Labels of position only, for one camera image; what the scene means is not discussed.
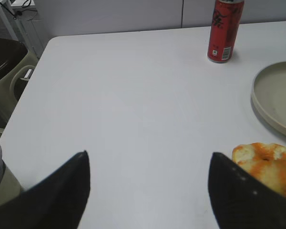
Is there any beige trash bin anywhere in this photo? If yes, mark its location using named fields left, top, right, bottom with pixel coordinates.
left=0, top=37, right=36, bottom=127

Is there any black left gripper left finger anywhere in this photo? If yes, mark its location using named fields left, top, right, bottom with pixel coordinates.
left=0, top=151, right=90, bottom=229

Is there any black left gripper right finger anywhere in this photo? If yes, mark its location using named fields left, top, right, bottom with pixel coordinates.
left=208, top=152, right=286, bottom=229

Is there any orange striped pumpkin bun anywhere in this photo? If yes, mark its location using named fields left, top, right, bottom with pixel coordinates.
left=232, top=143, right=286, bottom=198

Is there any red soda can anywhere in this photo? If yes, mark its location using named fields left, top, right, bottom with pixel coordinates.
left=207, top=0, right=245, bottom=63

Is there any beige round plate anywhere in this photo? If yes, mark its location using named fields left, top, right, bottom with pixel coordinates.
left=251, top=61, right=286, bottom=136

